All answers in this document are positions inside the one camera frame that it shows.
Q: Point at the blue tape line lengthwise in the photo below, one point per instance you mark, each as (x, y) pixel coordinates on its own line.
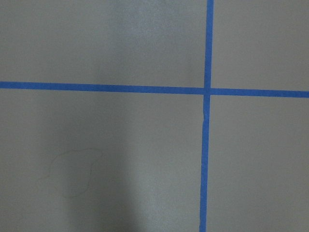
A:
(206, 117)

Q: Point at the blue tape line crosswise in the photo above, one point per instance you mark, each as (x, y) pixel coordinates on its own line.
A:
(153, 89)

